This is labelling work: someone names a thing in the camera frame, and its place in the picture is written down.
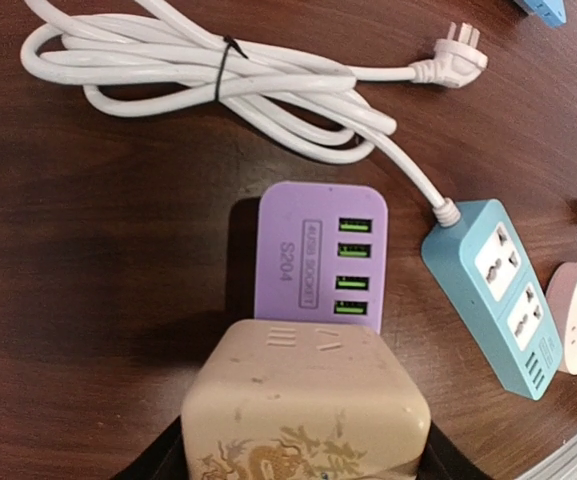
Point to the beige cube socket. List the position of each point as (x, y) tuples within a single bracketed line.
[(292, 400)]

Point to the purple power strip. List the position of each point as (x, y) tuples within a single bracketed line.
[(321, 254)]

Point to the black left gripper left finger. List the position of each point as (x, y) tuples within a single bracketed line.
[(163, 459)]

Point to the teal usb power strip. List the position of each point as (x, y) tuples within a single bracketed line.
[(480, 263)]

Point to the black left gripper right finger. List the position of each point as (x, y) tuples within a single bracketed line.
[(442, 460)]

